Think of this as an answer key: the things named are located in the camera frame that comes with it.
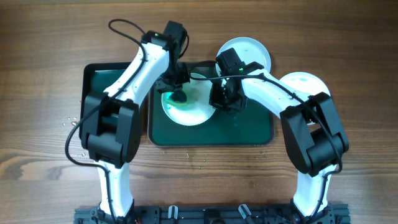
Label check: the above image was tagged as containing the green yellow scrub sponge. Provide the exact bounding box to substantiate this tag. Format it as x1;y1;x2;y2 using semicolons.
165;90;188;106

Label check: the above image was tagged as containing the white plate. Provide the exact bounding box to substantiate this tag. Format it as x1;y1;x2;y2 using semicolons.
160;79;215;126
217;37;271;73
280;72;331;96

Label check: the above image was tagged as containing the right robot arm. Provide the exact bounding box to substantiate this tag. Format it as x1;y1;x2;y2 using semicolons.
210;48;349;223

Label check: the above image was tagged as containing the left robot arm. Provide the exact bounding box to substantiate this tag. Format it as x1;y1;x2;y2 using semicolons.
76;21;189;223

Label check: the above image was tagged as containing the dark green serving tray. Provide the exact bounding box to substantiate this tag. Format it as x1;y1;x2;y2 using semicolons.
147;61;275;147

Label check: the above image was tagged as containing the black water basin tray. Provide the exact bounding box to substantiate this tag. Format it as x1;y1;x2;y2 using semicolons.
80;62;130;134

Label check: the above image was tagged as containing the right black cable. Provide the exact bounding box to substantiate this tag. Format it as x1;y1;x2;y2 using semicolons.
188;60;343;218

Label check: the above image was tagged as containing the black cable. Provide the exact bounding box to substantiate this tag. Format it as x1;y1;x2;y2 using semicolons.
188;60;343;218
64;19;149;220

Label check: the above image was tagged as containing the left black cable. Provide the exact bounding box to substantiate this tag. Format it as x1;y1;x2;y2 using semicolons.
64;19;149;220

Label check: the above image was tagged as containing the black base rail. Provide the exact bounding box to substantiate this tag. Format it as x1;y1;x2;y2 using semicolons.
73;203;351;224

